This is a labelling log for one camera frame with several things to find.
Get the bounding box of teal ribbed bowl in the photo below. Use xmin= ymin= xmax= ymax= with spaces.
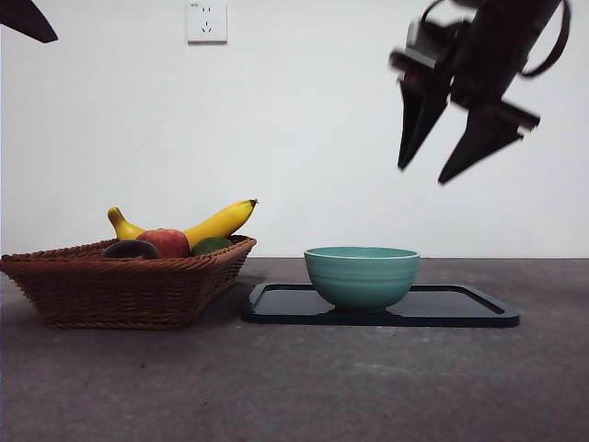
xmin=304 ymin=246 xmax=422 ymax=315

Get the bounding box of dark purple plum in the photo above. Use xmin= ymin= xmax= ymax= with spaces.
xmin=100 ymin=238 xmax=161 ymax=261

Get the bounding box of yellow banana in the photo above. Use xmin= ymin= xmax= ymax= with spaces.
xmin=106 ymin=198 xmax=259 ymax=252

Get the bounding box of black rectangular tray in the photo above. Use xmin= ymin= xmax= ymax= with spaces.
xmin=240 ymin=283 xmax=521 ymax=328

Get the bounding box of green round fruit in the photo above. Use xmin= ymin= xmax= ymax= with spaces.
xmin=190 ymin=236 xmax=234 ymax=258

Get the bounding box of red apple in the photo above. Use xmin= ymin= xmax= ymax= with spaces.
xmin=135 ymin=228 xmax=191 ymax=259

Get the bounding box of brown wicker basket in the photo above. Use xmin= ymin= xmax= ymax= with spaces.
xmin=0 ymin=236 xmax=258 ymax=332

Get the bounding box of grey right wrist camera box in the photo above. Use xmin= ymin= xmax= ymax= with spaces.
xmin=404 ymin=17 xmax=470 ymax=64

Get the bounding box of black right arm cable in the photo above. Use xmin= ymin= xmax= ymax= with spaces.
xmin=522 ymin=0 xmax=572 ymax=77

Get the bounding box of white wall power socket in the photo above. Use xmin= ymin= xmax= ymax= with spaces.
xmin=186 ymin=1 xmax=228 ymax=46

